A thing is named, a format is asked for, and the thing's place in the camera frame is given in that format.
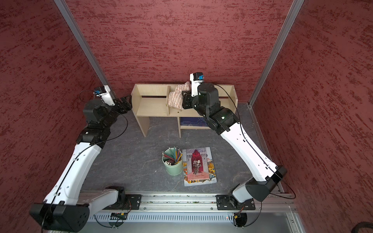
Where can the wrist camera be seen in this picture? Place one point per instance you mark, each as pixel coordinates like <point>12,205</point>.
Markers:
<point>196,79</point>
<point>104,92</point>

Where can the aluminium mounting rail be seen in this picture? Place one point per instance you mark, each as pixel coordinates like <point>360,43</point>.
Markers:
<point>179,202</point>

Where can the dark blue book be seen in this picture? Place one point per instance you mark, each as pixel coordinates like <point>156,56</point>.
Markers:
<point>193,121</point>

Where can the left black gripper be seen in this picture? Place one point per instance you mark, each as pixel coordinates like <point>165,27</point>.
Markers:
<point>128,105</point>

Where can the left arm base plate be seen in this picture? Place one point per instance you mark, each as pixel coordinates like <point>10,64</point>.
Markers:
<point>129,202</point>

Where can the colourful illustrated book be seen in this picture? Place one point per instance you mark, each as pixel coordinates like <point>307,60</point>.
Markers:
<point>198,167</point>

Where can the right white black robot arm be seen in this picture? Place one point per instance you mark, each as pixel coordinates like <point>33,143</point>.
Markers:
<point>265,173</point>

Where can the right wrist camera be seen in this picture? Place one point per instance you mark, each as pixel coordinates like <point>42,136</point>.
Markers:
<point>196,79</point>

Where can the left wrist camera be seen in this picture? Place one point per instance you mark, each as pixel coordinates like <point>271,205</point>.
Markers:
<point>104,92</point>

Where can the coloured pencils bundle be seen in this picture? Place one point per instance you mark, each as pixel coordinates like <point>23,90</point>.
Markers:
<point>172,156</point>

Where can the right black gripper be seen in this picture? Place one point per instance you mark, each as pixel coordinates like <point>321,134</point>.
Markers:
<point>188,96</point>

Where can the light wooden bookshelf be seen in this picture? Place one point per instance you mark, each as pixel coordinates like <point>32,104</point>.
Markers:
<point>150,100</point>

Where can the fluffy beige pink cloth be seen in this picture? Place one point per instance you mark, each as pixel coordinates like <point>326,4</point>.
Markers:
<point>175,98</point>

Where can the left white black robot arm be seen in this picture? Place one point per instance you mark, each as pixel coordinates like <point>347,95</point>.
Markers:
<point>61,209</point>

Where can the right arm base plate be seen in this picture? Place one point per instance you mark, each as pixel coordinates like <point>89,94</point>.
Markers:
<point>228,202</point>

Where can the green pencil cup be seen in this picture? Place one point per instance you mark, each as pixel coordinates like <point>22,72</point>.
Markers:
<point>174,170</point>

